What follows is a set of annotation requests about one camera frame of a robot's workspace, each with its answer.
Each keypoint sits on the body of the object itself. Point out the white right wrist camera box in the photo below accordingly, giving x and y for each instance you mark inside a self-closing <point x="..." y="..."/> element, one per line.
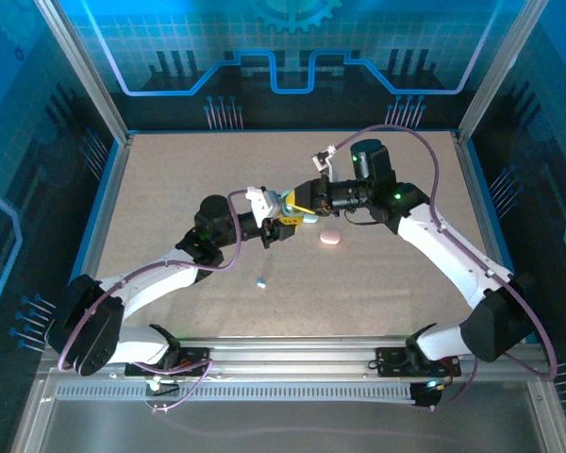
<point x="324" y="160"/>

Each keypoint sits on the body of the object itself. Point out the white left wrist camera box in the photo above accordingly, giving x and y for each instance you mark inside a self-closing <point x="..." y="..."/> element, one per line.
<point x="260" y="203"/>

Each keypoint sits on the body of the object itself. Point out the blue earbud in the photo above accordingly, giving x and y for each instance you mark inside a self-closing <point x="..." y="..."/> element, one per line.
<point x="262" y="283"/>

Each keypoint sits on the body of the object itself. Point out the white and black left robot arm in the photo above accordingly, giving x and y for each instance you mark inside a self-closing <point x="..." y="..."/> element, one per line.
<point x="146" y="288"/>

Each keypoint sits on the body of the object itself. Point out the aluminium arm base rail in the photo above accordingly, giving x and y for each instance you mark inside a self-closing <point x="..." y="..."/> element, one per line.
<point x="287" y="358"/>

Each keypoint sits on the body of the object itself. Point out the aluminium frame post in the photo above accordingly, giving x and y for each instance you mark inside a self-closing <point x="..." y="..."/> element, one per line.
<point x="495" y="80"/>
<point x="89" y="80"/>

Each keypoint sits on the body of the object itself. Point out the aluminium table side rail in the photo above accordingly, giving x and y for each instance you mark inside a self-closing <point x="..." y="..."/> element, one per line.
<point x="116" y="189"/>
<point x="473" y="189"/>

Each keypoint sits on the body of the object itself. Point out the pale teal earbud charging case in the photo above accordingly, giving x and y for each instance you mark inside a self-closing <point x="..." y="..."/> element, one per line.
<point x="311" y="220"/>

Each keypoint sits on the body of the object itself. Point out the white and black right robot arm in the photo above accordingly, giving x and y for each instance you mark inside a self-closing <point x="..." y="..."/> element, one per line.
<point x="453" y="255"/>

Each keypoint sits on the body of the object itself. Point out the blue table edge trim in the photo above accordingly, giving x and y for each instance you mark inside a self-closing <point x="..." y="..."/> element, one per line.
<point x="104" y="189"/>
<point x="485" y="189"/>

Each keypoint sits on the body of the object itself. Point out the pink earbud charging case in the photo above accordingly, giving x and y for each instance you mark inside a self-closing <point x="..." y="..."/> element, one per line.
<point x="330" y="237"/>

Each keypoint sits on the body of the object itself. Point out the small black controller module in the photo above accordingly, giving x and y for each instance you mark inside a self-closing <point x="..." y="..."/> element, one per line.
<point x="156" y="386"/>
<point x="427" y="396"/>

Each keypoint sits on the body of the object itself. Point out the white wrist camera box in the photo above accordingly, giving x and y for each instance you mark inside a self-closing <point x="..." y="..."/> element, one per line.
<point x="260" y="203"/>
<point x="324" y="160"/>

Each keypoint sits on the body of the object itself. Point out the blue circuit print back panel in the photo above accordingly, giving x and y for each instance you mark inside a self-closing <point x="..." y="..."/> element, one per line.
<point x="283" y="28"/>

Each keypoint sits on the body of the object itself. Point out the grey metal shelf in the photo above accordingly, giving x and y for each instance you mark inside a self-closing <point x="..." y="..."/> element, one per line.
<point x="287" y="429"/>

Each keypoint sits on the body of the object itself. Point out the blue printed side panel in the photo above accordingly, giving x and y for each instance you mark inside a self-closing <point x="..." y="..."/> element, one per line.
<point x="19" y="141"/>
<point x="547" y="141"/>

